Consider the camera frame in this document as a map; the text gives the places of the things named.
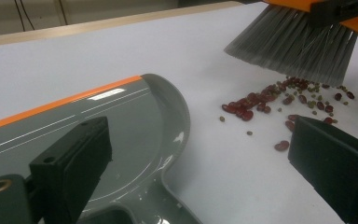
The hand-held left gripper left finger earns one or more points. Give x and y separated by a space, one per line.
71 161

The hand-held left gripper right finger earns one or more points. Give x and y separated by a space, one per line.
332 168

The orange brush with grey bristles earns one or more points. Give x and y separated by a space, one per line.
292 43

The grey dustpan with orange edge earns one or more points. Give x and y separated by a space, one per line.
130 124

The red and green beans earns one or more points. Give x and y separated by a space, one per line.
247 115

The white table sheet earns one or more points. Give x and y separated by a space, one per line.
105 59

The wooden table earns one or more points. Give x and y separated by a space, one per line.
74 28

